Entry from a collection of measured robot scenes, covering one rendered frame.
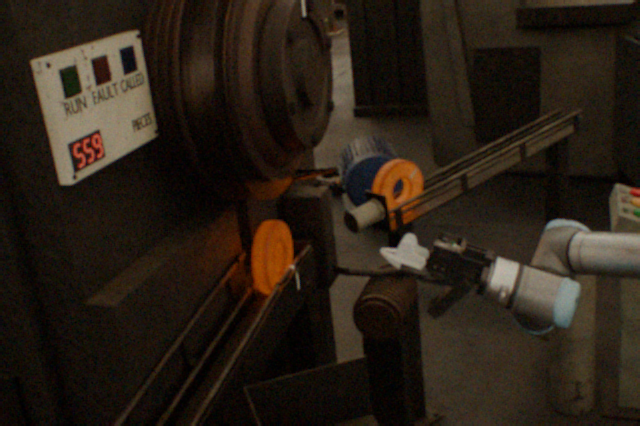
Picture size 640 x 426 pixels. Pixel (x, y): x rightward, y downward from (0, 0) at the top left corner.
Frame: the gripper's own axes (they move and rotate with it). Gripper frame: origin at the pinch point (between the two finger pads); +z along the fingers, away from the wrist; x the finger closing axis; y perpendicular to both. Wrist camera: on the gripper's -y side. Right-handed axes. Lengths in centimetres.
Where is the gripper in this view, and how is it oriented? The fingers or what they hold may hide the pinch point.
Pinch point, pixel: (386, 255)
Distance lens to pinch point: 154.7
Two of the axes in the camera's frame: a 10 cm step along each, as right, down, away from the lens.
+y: 1.9, -8.8, -4.4
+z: -9.3, -3.0, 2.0
